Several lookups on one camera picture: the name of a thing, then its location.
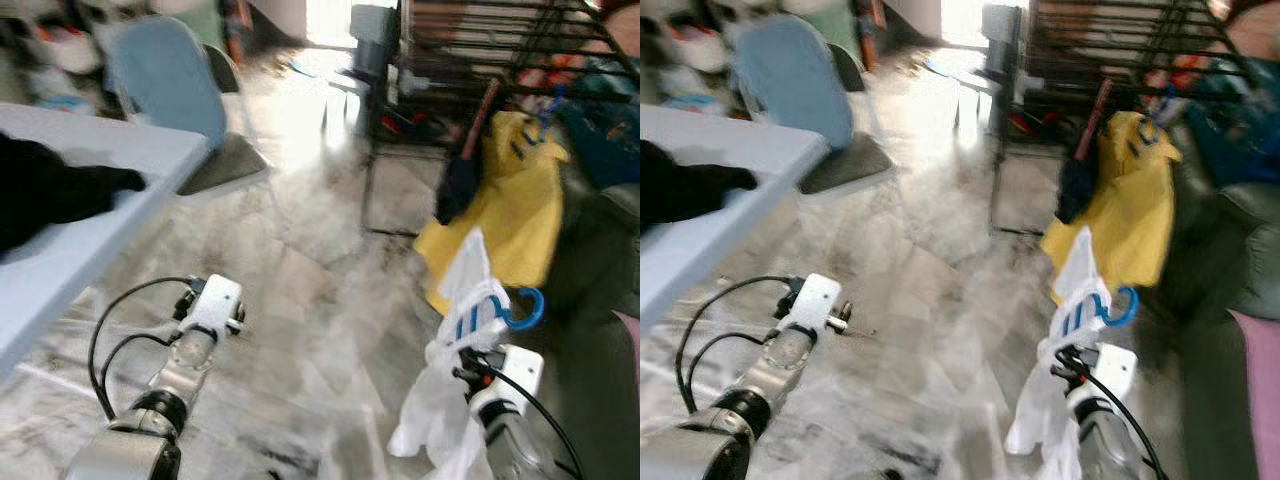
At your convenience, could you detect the white garment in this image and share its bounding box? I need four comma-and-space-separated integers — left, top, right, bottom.
1004, 225, 1118, 480
387, 227, 513, 480

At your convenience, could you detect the blue plastic hanger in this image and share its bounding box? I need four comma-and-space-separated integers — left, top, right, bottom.
1058, 284, 1142, 341
518, 85, 568, 149
453, 286, 547, 343
1133, 85, 1183, 153

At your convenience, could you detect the black garment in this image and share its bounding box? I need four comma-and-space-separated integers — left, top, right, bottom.
0, 133, 149, 257
640, 140, 759, 227

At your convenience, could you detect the copper coloured hanger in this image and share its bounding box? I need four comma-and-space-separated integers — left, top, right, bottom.
1074, 76, 1114, 163
461, 78, 502, 163

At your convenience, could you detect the white folding chair grey seat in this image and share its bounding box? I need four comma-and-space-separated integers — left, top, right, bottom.
728, 14, 898, 198
105, 15, 274, 201

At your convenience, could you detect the yellow shirt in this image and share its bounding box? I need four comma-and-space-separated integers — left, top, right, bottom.
412, 110, 572, 317
1039, 110, 1184, 307

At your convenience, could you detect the dark navy garment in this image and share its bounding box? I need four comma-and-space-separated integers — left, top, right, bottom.
1054, 155, 1101, 227
434, 150, 483, 227

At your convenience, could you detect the light blue folding table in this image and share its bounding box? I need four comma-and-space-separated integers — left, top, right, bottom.
0, 103, 212, 383
640, 103, 833, 333

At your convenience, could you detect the white kids chair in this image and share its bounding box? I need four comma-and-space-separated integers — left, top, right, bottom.
945, 5, 1026, 153
320, 5, 401, 153

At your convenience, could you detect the black metal drying rack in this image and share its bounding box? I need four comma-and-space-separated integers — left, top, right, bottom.
988, 0, 1273, 238
358, 0, 641, 238

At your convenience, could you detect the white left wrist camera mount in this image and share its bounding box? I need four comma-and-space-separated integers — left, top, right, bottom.
190, 275, 245, 343
793, 273, 844, 343

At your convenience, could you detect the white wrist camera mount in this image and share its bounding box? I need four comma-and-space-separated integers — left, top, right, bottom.
190, 275, 245, 343
470, 345, 547, 417
1075, 343, 1140, 408
793, 273, 844, 343

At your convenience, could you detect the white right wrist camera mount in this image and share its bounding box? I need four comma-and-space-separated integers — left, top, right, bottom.
470, 345, 547, 417
1075, 343, 1140, 408

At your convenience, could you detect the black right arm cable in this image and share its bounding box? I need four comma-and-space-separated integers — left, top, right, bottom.
468, 358, 588, 480
1058, 350, 1173, 480

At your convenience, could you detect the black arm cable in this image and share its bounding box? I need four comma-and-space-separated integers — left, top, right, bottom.
674, 276, 803, 419
1058, 350, 1173, 480
87, 276, 201, 423
468, 358, 588, 480

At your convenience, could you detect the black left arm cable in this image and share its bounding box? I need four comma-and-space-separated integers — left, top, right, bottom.
674, 276, 803, 419
87, 276, 201, 423

